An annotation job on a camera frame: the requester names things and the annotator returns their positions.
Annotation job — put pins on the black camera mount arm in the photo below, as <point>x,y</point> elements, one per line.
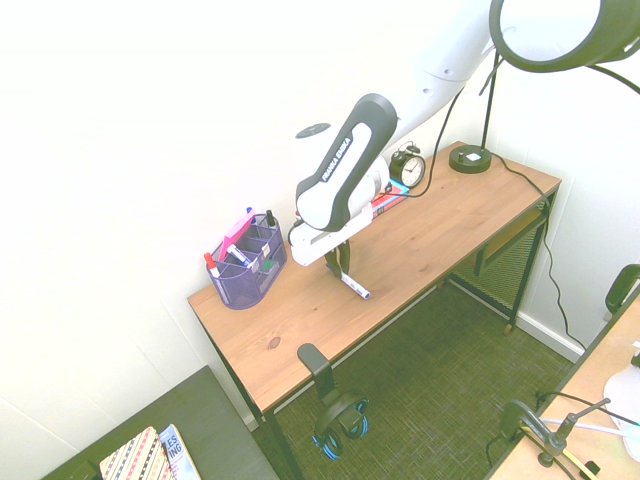
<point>555,440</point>

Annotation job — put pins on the blue capped marker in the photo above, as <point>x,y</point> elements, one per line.
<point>249,211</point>

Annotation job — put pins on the white marker with blue cap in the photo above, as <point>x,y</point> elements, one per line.
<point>356,287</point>

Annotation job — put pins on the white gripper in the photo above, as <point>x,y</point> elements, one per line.
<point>312,247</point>

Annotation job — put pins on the patterned striped notebook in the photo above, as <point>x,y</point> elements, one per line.
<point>132,457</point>

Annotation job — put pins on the black table clamp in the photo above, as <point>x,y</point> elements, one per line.
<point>515,417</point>

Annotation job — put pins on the black alarm clock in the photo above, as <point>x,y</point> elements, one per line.
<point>412,170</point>

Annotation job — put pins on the purple mesh desk organizer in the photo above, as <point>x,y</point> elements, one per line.
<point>245,291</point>

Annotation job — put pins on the dark side table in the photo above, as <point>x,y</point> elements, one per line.
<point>200,410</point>

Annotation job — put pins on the yellow and black bar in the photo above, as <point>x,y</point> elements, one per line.
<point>580,460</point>

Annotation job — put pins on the white round base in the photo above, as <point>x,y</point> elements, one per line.
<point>625,392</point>

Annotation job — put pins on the wooden table with black edge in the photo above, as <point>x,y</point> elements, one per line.
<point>590,370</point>

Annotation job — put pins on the black desk lamp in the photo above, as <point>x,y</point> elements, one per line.
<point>465,160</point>

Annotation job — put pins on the black headphone hanger hook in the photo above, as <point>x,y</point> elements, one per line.
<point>312,356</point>

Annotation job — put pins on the black and blue headphones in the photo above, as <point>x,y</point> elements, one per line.
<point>345,416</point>

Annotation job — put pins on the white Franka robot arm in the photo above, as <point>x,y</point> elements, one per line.
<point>345,160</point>

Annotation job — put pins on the pink sticky notes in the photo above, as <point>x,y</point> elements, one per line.
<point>235,232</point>

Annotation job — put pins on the red and blue book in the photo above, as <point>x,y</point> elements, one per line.
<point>387,202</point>

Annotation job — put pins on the wooden desk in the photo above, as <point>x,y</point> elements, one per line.
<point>280,450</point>

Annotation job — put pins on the red capped marker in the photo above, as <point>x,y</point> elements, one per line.
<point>211,264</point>

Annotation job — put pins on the black rounded object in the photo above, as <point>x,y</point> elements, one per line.
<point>622,290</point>

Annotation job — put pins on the blue and white magazine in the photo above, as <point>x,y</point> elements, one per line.
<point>180,455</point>

